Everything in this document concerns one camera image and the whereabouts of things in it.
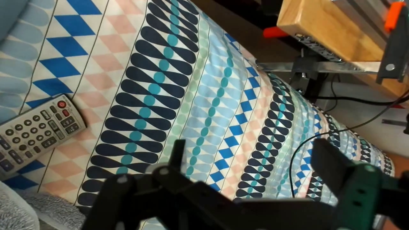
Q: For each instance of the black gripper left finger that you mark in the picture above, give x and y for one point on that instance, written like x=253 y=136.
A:
x=167 y=195

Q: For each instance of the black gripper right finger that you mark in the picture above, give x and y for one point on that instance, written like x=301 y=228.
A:
x=362 y=190

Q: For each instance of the grey remote control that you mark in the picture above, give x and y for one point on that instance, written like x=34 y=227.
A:
x=37 y=132

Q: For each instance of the patterned bed cover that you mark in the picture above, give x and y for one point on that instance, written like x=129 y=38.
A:
x=146 y=73

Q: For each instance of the grey towel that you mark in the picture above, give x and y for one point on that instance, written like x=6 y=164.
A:
x=24 y=210

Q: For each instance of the orange black clamp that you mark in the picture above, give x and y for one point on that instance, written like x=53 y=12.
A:
x=396 y=58

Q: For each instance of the aluminium rail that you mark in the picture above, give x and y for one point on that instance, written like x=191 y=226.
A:
x=324 y=67

